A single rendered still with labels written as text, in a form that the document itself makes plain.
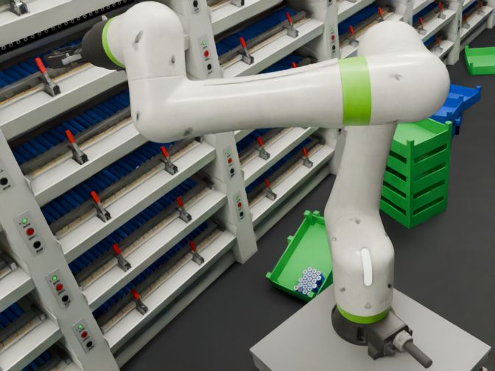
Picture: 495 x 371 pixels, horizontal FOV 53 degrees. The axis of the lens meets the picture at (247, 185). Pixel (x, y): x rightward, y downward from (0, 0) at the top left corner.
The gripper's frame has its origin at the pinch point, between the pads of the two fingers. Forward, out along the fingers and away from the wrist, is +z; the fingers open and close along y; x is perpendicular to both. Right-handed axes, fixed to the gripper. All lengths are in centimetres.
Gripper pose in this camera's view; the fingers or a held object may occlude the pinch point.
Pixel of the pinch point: (61, 57)
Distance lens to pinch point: 120.3
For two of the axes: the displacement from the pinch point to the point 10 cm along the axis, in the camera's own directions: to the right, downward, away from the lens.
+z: -7.1, -0.7, 7.0
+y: 6.3, -5.1, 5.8
